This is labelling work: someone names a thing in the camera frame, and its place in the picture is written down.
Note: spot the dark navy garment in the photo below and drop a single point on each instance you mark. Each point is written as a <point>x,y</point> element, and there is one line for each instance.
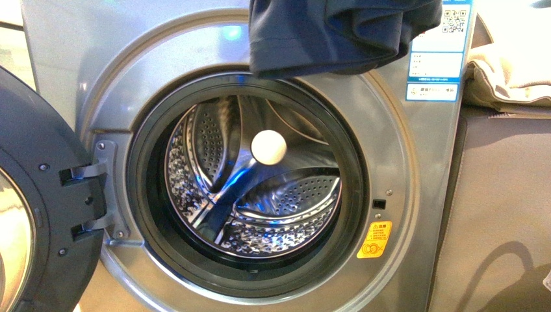
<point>297,38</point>

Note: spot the grey front-load washing machine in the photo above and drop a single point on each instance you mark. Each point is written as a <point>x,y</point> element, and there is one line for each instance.
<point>161,94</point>

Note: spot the washing machine round door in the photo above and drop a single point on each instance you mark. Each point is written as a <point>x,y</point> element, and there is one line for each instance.
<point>48,252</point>

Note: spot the white drum centre knob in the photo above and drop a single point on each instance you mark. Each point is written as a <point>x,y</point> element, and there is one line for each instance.
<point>268,147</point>

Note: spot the orange warning sticker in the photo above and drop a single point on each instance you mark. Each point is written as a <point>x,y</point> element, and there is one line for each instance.
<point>376,240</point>

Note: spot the blue energy label sticker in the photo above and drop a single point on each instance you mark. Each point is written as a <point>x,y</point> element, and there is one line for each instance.
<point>437,56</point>

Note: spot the brown cabinet beside washer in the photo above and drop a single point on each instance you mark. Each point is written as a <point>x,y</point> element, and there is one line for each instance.
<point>494,249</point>

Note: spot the beige folded cloth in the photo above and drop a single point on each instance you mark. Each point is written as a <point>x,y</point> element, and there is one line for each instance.
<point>508,67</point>

